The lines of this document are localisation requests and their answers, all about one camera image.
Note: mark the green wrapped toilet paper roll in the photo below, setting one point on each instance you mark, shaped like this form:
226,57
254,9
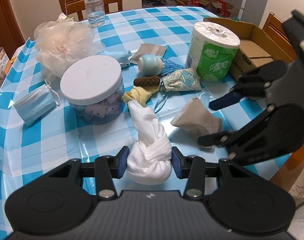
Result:
212,50

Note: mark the pink mesh bath pouf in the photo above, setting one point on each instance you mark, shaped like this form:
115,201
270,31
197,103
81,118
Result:
62,43

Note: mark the blue checkered tablecloth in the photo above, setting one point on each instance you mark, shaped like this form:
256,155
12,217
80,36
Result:
28,152

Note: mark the clear plastic water bottle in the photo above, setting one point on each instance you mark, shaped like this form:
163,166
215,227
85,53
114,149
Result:
95,12

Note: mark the jar with white lid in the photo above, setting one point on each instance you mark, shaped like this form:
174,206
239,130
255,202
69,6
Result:
93,87

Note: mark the stack of blue face masks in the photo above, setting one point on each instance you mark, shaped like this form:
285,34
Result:
37,103

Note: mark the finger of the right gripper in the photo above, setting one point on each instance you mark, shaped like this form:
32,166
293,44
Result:
227,100
215,139

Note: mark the brown knitted scrunchie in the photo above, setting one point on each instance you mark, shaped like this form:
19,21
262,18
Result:
149,81

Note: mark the grey fabric pouch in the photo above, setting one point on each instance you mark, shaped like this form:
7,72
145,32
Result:
147,48

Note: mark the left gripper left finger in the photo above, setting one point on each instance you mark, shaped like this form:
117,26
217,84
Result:
104,169

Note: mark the yellow cloth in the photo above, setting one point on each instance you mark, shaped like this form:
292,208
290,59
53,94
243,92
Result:
140,94

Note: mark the white knotted cloth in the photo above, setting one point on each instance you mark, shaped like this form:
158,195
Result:
149,160

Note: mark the blue brocade sachet pouch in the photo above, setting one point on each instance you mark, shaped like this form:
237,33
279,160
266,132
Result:
182,80

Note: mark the wooden chair right side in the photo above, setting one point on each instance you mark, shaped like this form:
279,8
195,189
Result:
273,28

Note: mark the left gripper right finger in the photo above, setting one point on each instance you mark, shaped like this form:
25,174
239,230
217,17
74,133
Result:
195,169

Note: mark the beige mesh sachet bag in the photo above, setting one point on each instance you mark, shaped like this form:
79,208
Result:
194,121

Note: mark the cardboard box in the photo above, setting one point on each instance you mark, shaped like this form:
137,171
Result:
256,47

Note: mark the white refrigerator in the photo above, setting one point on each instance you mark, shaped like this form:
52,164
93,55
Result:
252,11

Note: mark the light blue round toy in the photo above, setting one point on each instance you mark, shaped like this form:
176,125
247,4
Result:
150,65

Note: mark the red cardboard boxes on floor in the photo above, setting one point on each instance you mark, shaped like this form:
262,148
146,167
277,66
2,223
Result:
217,7

